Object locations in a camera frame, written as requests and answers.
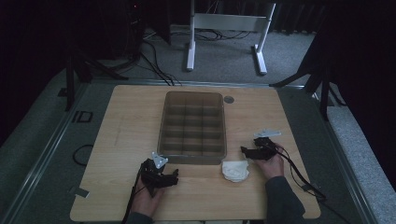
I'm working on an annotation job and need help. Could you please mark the white cloth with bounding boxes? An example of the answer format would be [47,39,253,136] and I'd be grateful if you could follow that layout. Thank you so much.
[221,160,250,183]

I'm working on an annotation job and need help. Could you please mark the black cable loop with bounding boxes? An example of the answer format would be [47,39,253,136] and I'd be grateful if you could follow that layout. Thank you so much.
[72,144,94,167]

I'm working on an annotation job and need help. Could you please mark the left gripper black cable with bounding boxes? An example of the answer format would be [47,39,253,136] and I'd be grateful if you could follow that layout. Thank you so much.
[121,161,148,224]

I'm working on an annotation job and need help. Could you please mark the white desk frame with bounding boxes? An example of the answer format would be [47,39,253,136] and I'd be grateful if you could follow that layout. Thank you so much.
[185,0,277,77]

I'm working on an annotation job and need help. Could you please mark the person's right hand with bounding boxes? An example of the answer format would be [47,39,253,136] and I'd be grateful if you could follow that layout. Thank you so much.
[254,143,285,180]

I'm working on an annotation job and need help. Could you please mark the black floor cables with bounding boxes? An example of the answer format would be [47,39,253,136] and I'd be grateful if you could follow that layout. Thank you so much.
[136,29,251,87]

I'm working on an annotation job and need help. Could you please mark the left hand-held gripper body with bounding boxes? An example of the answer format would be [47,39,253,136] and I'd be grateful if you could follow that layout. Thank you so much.
[139,151,172,198]

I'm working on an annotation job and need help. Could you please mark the black metal stand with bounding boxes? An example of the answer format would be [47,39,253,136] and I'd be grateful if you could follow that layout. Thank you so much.
[269,31,347,121]
[64,50,129,112]

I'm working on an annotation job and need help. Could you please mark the person's left hand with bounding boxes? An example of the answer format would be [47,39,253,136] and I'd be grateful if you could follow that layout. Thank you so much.
[132,177,166,217]

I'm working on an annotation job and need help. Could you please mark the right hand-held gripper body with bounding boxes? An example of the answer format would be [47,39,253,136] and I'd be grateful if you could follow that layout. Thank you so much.
[252,128,282,161]

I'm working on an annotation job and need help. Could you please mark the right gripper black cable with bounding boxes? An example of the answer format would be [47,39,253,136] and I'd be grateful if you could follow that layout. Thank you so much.
[271,143,353,224]

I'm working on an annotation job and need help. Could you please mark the grey tape piece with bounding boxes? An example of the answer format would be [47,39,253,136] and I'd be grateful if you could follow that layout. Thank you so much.
[74,187,91,199]

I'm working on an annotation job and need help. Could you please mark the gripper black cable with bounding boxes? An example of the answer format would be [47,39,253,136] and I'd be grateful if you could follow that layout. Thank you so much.
[121,161,148,224]
[271,143,353,224]

